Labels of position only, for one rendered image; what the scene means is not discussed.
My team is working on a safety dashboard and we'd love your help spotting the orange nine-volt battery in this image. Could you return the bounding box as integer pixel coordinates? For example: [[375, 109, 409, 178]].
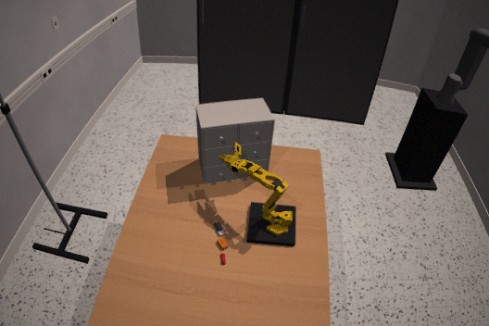
[[217, 237, 229, 250]]

